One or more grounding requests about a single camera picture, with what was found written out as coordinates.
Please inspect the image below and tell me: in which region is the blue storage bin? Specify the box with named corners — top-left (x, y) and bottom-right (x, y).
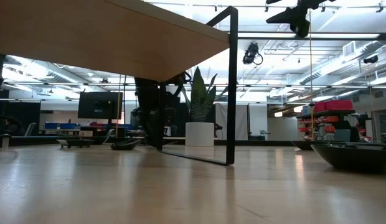
top-left (44, 122), bottom-right (79, 130)

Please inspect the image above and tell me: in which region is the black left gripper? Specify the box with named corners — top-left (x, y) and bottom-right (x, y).
top-left (133, 77), bottom-right (182, 148)

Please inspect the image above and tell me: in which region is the snake plant in white pot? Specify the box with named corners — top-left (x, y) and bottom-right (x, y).
top-left (182, 66), bottom-right (230, 147)

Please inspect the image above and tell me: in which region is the black ceiling device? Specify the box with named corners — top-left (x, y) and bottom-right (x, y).
top-left (362, 54), bottom-right (379, 65)

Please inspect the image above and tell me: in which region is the black wall monitor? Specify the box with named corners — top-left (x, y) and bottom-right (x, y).
top-left (77, 91), bottom-right (124, 120)

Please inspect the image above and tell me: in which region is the person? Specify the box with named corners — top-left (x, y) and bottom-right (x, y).
top-left (4, 119), bottom-right (21, 135)

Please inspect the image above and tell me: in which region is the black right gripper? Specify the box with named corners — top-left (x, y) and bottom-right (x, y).
top-left (266, 0), bottom-right (337, 25)

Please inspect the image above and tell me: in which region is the black overhead camera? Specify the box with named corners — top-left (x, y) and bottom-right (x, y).
top-left (242, 42), bottom-right (264, 66)

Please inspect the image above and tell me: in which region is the storage rack with red bins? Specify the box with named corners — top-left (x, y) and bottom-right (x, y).
top-left (297, 99), bottom-right (373, 143)

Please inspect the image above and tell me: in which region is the white curtain panel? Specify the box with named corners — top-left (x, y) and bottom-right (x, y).
top-left (215, 102), bottom-right (250, 141)

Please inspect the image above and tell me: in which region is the wooden shelf with black legs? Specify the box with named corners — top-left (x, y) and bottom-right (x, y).
top-left (0, 0), bottom-right (239, 166)

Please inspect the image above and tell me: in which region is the black partition panel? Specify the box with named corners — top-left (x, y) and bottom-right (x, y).
top-left (0, 101), bottom-right (41, 130)

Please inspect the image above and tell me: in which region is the small square black plate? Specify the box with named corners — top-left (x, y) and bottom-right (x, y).
top-left (57, 139), bottom-right (95, 149)

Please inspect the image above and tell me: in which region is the teardrop-shaped black plate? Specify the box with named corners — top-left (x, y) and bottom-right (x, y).
top-left (139, 138), bottom-right (179, 148)
top-left (110, 139), bottom-right (143, 151)

